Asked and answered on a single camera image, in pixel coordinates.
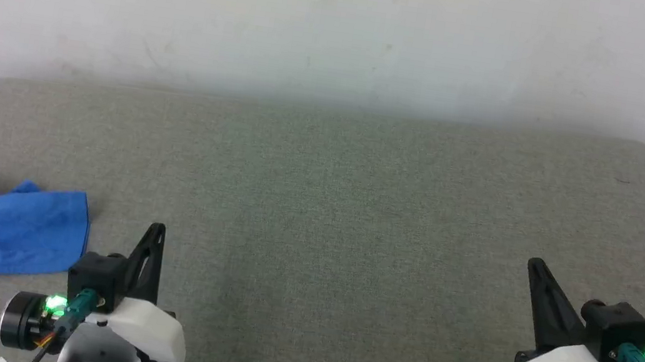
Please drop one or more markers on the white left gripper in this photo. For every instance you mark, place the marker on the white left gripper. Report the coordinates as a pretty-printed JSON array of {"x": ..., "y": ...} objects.
[{"x": 150, "y": 327}]

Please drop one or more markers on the black cylindrical left wrist motor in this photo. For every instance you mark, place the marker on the black cylindrical left wrist motor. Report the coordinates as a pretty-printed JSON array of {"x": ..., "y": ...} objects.
[{"x": 22, "y": 320}]

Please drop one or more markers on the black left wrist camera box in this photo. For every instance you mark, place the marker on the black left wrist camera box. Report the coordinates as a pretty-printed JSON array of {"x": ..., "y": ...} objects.
[{"x": 94, "y": 275}]

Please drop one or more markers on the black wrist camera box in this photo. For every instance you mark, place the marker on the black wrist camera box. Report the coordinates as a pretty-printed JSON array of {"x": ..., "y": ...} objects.
[
  {"x": 94, "y": 275},
  {"x": 617, "y": 330}
]

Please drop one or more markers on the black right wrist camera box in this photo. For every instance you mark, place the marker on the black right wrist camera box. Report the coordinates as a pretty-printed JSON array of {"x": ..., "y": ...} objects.
[{"x": 617, "y": 330}]

